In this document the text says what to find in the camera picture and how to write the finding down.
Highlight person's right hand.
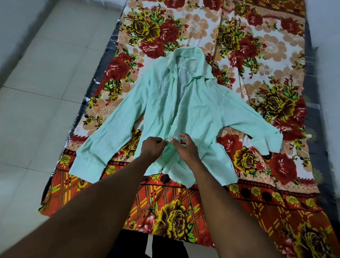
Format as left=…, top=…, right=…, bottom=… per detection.
left=170, top=133, right=200, bottom=167

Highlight person's right forearm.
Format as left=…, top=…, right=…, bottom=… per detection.
left=188, top=157, right=285, bottom=258

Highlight person's black trousers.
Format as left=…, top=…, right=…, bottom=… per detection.
left=106, top=229, right=189, bottom=258

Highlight person's left forearm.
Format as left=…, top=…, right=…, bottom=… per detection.
left=0, top=155, right=157, bottom=258

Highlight person's left hand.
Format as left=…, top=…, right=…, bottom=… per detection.
left=140, top=137, right=168, bottom=163

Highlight floral patterned bedsheet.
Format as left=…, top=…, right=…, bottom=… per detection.
left=39, top=0, right=340, bottom=258

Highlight mint green collared shirt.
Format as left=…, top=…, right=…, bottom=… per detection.
left=69, top=47, right=284, bottom=189

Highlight dark plastic-wrapped mattress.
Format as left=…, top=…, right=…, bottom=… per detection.
left=40, top=0, right=340, bottom=232

